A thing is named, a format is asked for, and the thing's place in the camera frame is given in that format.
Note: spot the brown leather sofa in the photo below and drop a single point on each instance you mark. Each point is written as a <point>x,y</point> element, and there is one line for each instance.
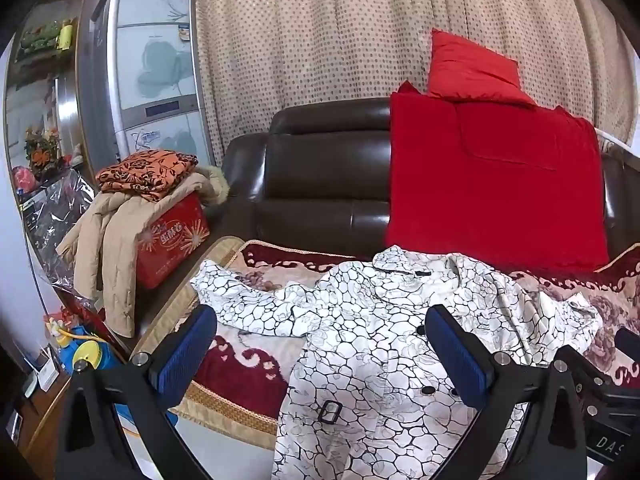
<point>320,175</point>

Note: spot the clear plastic sheet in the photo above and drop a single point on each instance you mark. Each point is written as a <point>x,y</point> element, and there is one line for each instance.
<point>57,215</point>

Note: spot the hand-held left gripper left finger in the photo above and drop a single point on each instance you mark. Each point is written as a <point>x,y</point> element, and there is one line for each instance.
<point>182,360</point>

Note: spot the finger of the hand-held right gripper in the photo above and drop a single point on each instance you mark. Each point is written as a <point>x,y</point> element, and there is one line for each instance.
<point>629,342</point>

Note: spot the floral red-bordered blanket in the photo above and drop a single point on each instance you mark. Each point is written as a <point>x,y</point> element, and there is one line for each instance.
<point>250,360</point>

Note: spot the artificial flower bouquet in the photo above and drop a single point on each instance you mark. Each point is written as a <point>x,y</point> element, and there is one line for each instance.
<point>42,150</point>

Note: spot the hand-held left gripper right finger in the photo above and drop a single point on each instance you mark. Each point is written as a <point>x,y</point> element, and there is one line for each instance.
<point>460,360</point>

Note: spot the beige fur-trimmed jacket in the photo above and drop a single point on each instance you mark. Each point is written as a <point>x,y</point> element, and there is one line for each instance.
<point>112,240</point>

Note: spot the large red cushion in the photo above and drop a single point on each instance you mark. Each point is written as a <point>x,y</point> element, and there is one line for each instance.
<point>490,185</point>

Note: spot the white black-veined patterned coat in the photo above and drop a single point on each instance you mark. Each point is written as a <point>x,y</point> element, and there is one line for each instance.
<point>370,340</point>

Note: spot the small red pillow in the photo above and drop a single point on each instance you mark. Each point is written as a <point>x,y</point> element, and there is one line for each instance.
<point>470,67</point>

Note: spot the white rail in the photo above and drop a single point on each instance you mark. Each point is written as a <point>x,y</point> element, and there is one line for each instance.
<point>612,139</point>

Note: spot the green and yellow decoration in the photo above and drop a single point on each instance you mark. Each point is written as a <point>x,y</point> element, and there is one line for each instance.
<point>42,37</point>

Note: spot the beige dotted curtain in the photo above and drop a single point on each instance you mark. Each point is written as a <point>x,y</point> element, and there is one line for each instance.
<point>320,35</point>

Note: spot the orange floral folded cloth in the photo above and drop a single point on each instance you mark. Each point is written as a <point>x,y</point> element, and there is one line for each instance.
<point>145,172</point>

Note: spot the red printed box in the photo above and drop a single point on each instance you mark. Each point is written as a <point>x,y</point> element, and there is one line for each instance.
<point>172,240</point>

